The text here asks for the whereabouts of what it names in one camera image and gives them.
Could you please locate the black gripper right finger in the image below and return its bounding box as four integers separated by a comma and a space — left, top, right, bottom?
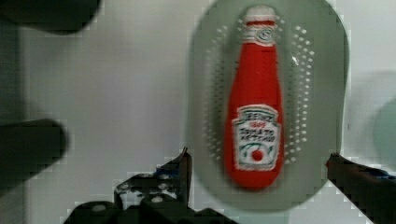
325, 153, 396, 224

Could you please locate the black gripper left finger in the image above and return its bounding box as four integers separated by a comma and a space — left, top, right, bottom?
114, 147, 192, 210

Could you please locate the red plush ketchup bottle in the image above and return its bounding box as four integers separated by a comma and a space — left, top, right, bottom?
223, 5, 284, 190

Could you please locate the green oval strainer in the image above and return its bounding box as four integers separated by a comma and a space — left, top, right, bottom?
187, 0, 348, 211

